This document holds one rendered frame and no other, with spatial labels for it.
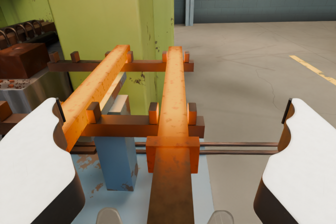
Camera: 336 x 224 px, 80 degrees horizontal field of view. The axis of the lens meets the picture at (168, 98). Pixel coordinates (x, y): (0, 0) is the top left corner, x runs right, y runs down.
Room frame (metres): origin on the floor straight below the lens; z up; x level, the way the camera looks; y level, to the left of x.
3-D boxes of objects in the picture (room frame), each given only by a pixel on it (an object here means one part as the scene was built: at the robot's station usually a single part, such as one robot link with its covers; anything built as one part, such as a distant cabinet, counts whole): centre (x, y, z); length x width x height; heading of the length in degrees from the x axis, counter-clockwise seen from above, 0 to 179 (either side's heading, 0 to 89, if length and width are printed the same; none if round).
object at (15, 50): (0.56, 0.41, 0.95); 0.12 x 0.09 x 0.07; 178
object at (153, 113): (0.31, -0.01, 1.00); 0.23 x 0.06 x 0.02; 176
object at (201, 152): (0.41, -0.02, 0.74); 0.60 x 0.04 x 0.01; 88
